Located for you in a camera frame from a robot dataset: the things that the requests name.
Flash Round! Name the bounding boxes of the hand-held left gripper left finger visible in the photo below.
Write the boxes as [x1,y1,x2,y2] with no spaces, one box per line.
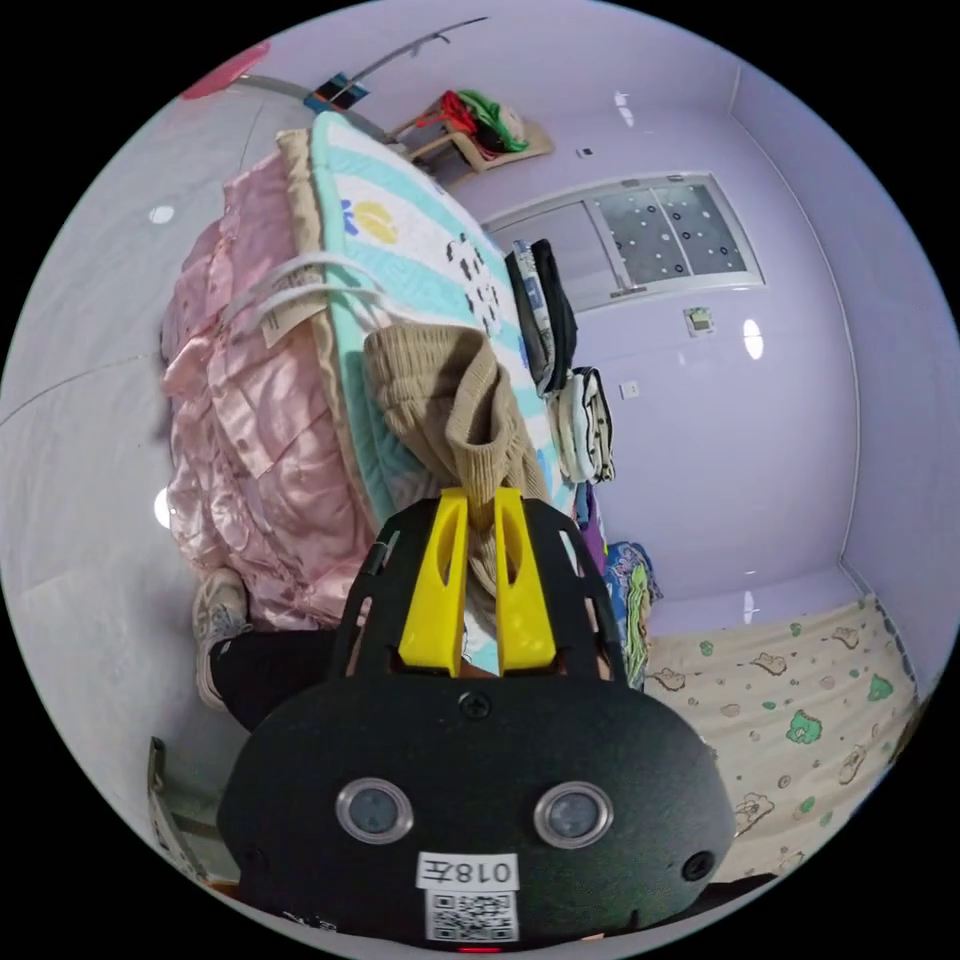
[398,488,471,670]

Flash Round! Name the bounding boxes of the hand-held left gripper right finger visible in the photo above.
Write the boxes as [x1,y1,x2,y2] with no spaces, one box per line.
[492,486,558,672]

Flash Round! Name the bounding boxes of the beige pants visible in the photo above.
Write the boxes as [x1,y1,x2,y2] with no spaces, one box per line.
[363,323,553,640]

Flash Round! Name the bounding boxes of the colourful printed blanket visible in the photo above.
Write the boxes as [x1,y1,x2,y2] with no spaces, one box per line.
[573,483,666,693]

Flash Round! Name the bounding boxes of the person's body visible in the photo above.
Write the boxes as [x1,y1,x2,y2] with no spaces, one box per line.
[191,567,343,735]

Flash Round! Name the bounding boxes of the pile of clothes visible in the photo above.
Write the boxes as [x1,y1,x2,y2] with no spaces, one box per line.
[503,238,619,486]

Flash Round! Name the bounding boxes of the beige printed curtain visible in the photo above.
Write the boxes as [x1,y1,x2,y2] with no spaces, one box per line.
[643,594,922,880]

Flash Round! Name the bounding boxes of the bed with quilt and pink skirt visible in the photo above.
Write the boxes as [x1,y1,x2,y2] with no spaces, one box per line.
[159,110,601,640]

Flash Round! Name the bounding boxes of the window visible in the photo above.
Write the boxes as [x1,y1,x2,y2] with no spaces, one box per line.
[483,172,766,310]

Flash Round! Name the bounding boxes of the wooden chair with clothes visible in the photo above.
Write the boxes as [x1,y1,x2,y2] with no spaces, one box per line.
[384,88,557,190]

